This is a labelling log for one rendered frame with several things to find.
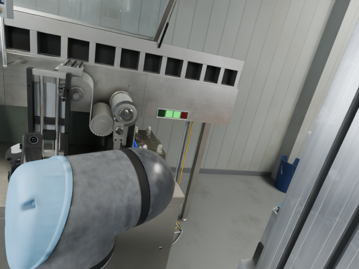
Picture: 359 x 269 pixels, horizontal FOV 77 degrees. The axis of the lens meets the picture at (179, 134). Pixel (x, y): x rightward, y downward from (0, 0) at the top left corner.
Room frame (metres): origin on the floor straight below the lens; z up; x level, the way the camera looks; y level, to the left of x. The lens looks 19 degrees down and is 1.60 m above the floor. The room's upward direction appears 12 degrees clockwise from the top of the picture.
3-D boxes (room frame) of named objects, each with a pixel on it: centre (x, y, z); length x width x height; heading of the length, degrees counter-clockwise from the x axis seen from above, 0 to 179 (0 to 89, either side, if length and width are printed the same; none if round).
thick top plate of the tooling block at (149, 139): (1.40, 0.21, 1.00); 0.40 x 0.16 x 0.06; 23
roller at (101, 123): (1.25, 0.47, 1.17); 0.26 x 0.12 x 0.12; 23
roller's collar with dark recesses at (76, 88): (1.06, 0.53, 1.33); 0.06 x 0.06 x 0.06; 23
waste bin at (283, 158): (3.11, -1.76, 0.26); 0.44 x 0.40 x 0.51; 21
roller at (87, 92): (1.21, 0.59, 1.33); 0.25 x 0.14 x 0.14; 23
